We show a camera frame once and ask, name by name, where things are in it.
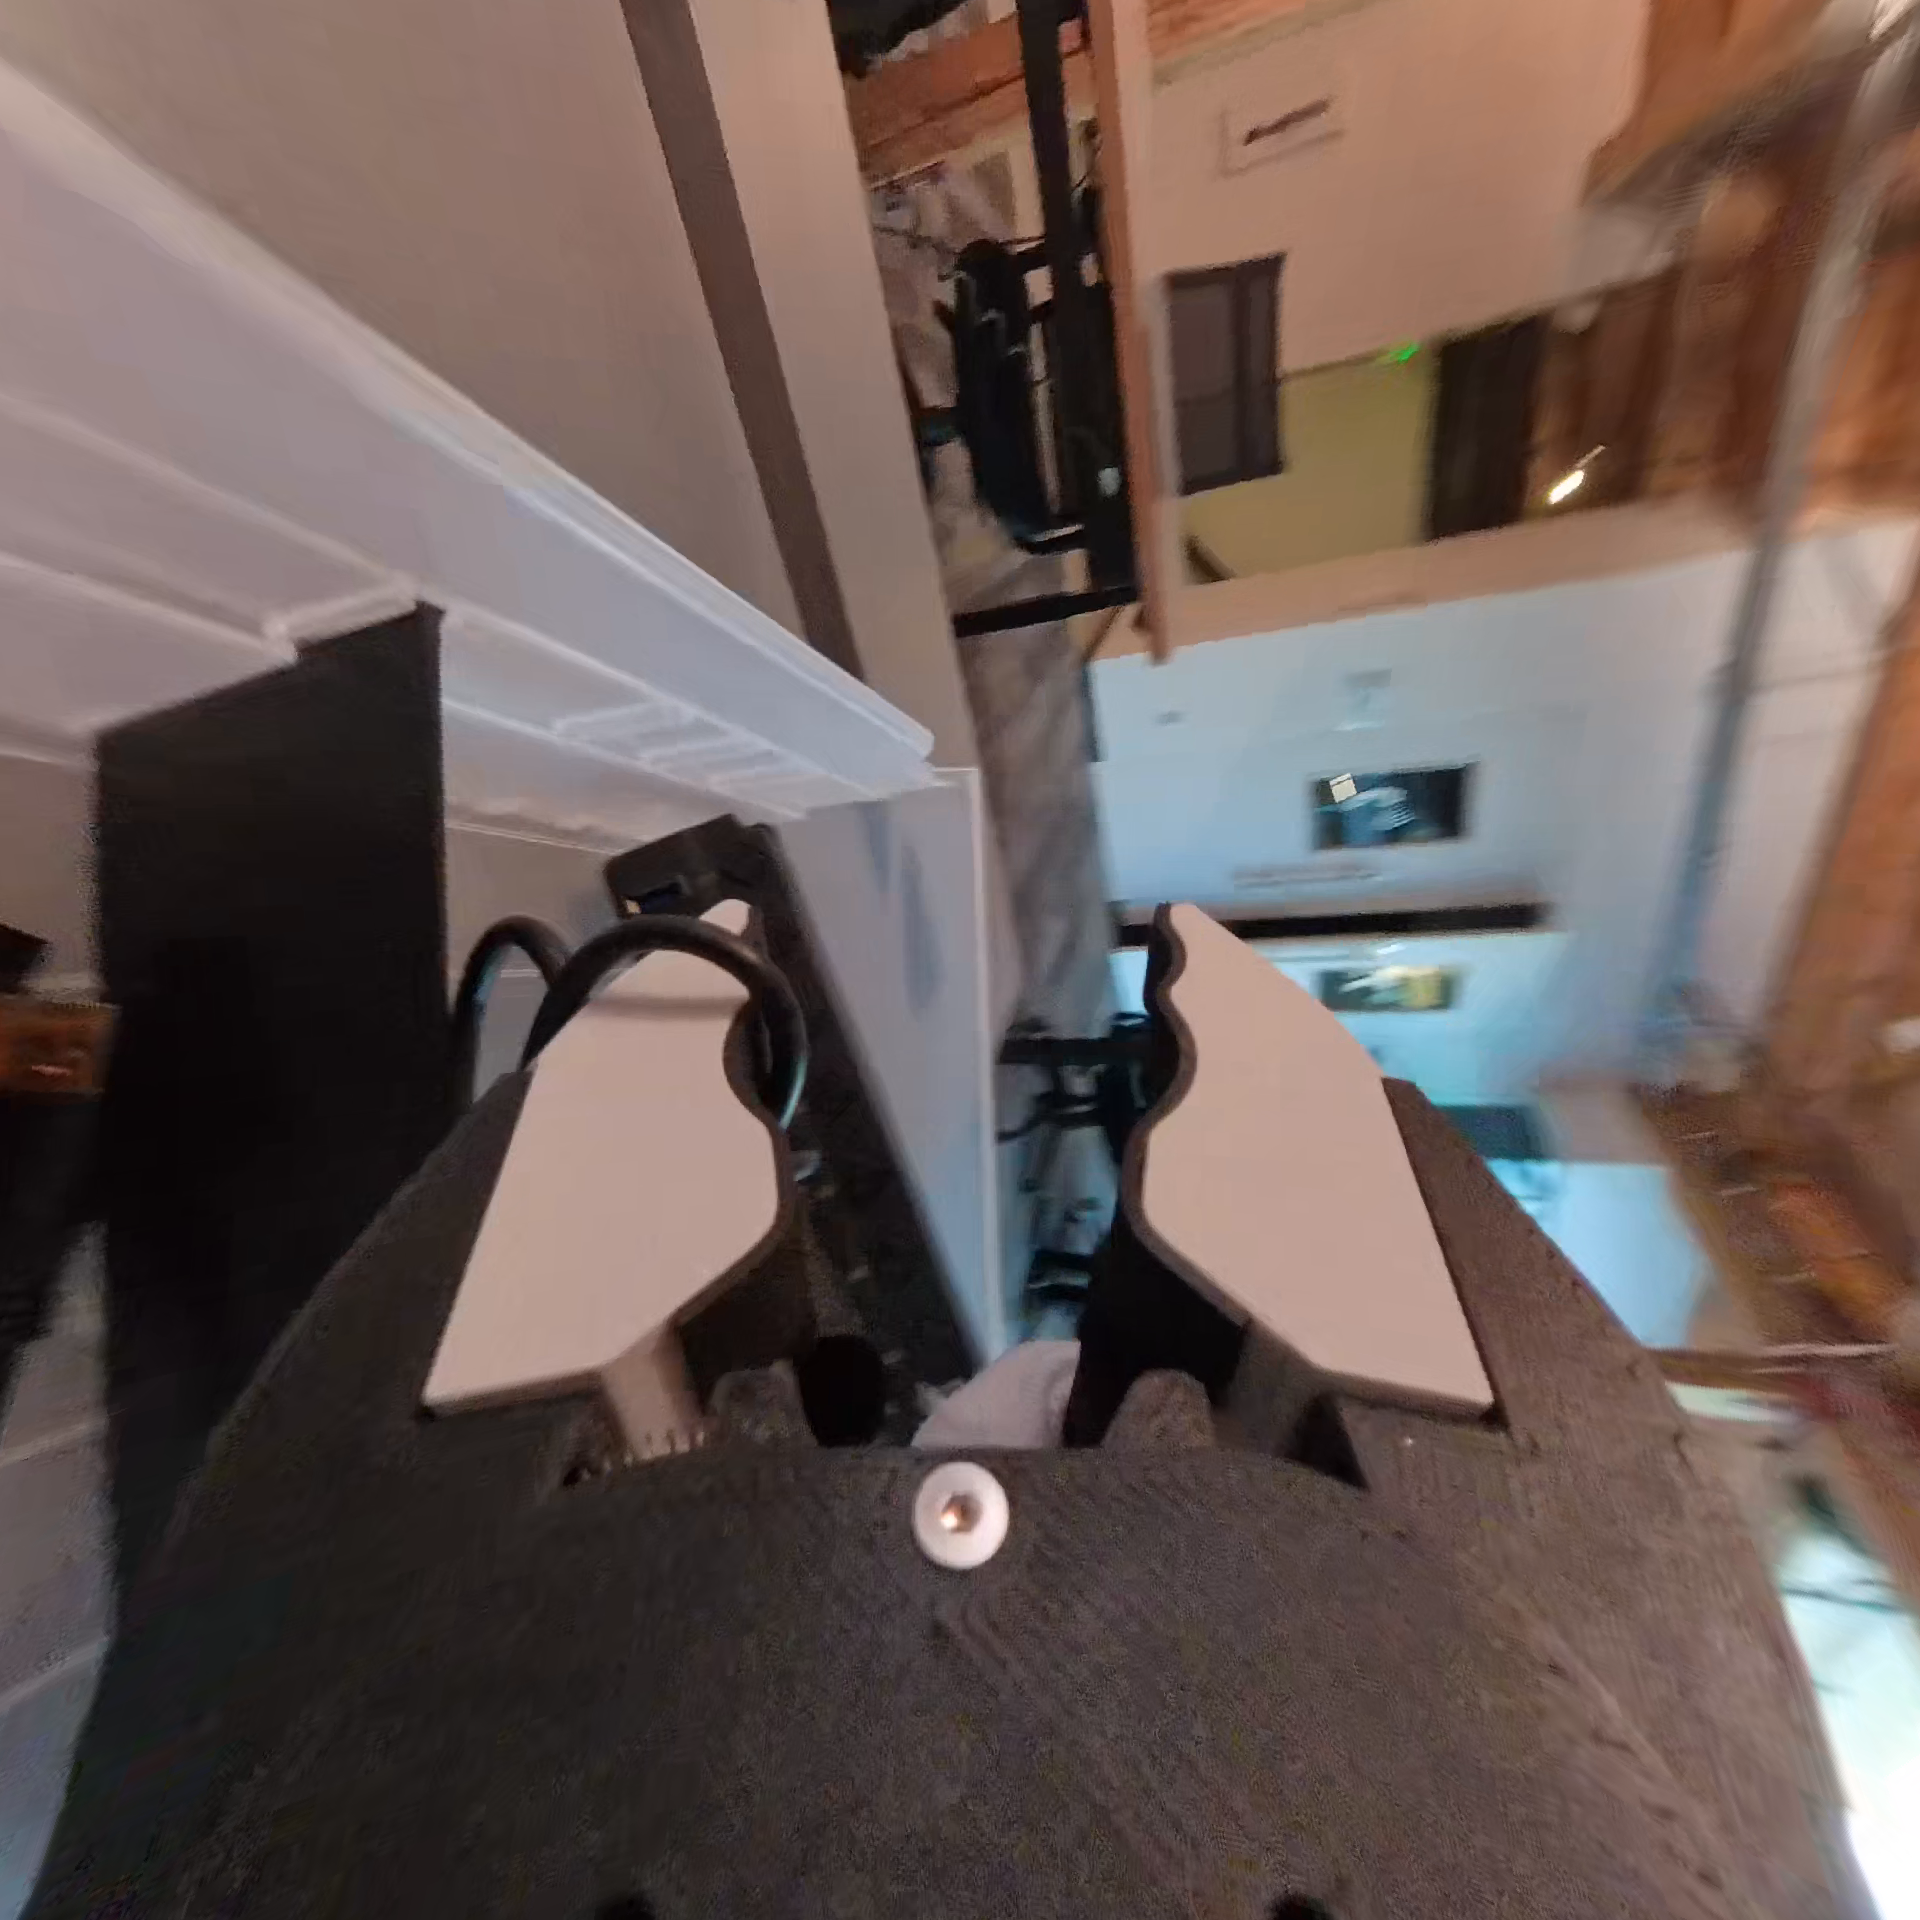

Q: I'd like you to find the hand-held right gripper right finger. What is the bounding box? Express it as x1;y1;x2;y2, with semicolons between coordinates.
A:
1117;901;1502;1415

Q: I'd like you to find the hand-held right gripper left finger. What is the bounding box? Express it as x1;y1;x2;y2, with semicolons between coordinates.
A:
420;896;798;1454

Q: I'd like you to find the long black usb hub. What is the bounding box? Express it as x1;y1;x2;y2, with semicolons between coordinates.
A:
604;814;980;1403

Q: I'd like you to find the thin black cable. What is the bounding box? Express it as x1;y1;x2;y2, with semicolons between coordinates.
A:
448;910;818;1187

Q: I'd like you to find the clear plastic bin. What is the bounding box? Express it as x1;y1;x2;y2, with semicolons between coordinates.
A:
0;60;1004;1727

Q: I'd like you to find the person's right hand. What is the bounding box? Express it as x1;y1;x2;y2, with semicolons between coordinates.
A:
909;1336;1085;1452

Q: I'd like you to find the black bin divider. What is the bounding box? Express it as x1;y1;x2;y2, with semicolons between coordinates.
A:
93;599;455;1594

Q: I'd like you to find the black mesh office chair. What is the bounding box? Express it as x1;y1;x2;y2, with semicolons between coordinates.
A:
1164;252;1288;500

